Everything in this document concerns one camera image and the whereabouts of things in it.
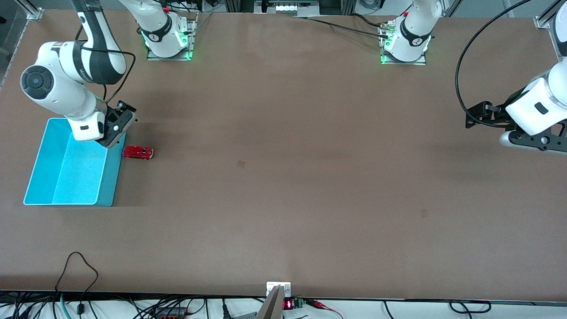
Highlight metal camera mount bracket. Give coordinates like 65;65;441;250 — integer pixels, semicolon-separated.
257;282;292;319

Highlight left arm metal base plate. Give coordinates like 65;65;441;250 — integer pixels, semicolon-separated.
380;21;427;66

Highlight thin black looped cable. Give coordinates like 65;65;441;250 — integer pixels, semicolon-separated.
55;252;99;316

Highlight black cable below table edge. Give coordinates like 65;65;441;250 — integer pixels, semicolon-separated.
383;300;492;319

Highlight blue plastic box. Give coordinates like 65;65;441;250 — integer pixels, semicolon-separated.
23;117;127;207

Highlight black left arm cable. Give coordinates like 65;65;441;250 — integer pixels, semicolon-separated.
455;0;532;129

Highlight black cable on table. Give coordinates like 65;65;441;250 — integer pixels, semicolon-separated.
290;12;391;39

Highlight orange power strip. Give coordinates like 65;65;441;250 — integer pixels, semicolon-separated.
153;307;192;319

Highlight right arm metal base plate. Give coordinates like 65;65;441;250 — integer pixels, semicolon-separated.
146;12;199;62

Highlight aluminium frame profile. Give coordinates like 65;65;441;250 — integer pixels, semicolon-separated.
18;0;45;21
533;0;567;30

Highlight red beetle toy car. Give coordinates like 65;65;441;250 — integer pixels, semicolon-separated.
123;145;154;160

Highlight red clip lead wires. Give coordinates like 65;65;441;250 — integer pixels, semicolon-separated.
305;299;344;319

